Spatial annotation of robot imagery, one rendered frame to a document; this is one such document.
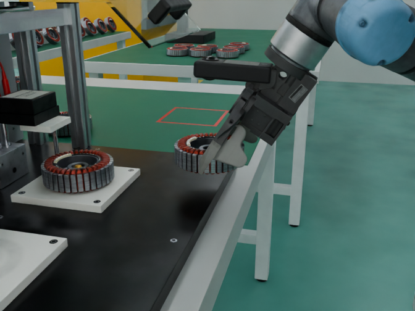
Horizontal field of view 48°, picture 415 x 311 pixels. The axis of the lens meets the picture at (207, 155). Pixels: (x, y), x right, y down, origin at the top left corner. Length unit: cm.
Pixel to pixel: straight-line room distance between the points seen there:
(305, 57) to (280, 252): 148
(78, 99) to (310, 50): 48
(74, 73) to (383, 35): 59
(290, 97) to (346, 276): 136
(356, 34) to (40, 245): 44
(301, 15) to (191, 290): 38
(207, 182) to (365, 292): 122
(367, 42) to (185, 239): 32
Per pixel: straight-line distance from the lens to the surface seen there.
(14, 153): 83
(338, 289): 188
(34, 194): 75
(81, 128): 95
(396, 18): 55
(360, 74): 579
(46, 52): 270
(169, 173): 81
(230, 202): 76
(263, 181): 165
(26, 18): 81
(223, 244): 64
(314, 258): 204
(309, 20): 65
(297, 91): 68
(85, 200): 71
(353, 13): 55
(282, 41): 66
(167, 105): 137
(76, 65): 92
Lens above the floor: 108
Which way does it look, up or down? 20 degrees down
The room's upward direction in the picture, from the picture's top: straight up
